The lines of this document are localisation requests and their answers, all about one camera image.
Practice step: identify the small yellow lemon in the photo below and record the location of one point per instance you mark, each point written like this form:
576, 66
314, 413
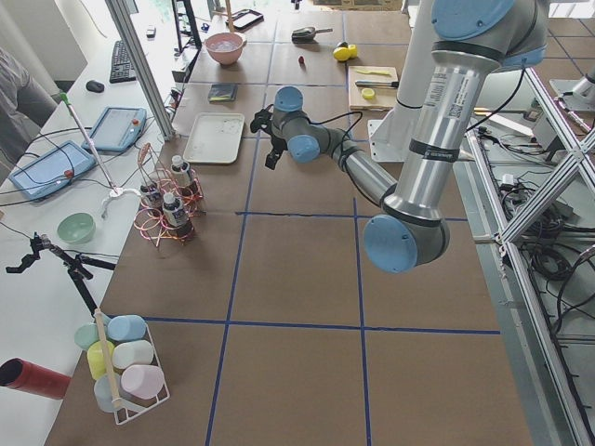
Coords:
353, 50

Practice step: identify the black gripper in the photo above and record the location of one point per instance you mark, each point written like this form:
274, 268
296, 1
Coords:
277, 143

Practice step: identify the right tea bottle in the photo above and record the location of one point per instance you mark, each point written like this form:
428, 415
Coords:
182, 173

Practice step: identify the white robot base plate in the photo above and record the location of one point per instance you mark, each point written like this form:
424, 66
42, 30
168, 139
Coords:
390, 138

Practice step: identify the mint green cup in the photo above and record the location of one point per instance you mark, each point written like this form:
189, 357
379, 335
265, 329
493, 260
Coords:
86, 335

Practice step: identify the black computer mouse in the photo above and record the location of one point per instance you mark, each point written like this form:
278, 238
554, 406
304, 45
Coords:
94, 86

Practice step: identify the silver handled knife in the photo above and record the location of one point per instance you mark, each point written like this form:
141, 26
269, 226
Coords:
377, 84

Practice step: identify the wooden cutting board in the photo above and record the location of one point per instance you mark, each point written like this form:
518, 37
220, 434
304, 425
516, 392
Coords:
385, 98

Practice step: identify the left tea bottle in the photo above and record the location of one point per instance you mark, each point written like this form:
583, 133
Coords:
176, 216

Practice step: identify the white cup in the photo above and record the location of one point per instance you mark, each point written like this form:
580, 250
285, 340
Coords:
131, 353

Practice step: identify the mint green bowl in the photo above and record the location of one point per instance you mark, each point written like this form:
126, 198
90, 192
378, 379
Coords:
77, 228

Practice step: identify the cream bear tray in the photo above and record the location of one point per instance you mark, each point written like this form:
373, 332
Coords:
215, 138

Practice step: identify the white pole stand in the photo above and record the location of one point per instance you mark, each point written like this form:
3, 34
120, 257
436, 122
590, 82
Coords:
115, 190

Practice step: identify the blue teach pendant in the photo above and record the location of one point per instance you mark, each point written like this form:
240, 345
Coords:
52, 171
117, 128

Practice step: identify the yellow plastic knife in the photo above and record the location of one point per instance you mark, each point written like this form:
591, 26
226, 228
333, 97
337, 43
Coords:
374, 72

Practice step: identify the near blue teach pendant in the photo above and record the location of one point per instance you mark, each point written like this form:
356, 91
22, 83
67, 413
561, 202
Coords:
52, 171

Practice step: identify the yellow cup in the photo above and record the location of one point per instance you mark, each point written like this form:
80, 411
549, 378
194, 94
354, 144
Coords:
95, 360

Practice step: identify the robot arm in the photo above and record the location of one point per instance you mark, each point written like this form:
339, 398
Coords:
467, 40

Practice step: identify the pink cup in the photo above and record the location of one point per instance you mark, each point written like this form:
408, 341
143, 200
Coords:
142, 380

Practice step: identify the black keyboard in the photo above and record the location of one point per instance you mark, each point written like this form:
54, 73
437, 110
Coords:
122, 69

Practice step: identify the copper wire bottle rack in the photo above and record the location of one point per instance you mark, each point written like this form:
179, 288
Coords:
155, 229

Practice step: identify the pale blue cup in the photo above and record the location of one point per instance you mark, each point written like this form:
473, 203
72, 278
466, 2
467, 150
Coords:
103, 394

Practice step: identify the far blue teach pendant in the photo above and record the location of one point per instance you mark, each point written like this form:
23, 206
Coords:
117, 128

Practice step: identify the grey folded cloth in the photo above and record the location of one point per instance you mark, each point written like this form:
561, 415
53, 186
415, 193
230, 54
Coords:
222, 92

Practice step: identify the light blue cup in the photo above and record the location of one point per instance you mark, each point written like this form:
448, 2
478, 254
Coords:
126, 328

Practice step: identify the red cylinder tube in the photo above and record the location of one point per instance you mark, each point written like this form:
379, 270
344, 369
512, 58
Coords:
32, 378

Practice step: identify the lemon half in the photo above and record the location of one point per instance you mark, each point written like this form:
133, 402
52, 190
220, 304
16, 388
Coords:
368, 93

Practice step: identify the large yellow lemon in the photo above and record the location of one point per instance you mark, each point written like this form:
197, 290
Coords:
342, 53

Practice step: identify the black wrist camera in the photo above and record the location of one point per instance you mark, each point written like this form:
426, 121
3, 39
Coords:
262, 121

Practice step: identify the pink bowl with ice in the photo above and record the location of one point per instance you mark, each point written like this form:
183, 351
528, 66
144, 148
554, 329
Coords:
225, 48

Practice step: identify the white wire cup rack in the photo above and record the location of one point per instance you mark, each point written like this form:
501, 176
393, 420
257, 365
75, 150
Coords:
128, 407

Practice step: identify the aluminium frame post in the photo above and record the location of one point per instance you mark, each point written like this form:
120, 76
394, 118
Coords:
124, 25

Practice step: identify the back tea bottle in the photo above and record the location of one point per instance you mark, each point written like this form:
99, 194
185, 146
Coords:
151, 194

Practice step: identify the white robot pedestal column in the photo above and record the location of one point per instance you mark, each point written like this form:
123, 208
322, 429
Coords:
419, 64

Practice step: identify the tea bottle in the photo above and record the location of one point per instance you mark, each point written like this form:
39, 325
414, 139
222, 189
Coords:
176, 216
182, 173
151, 194

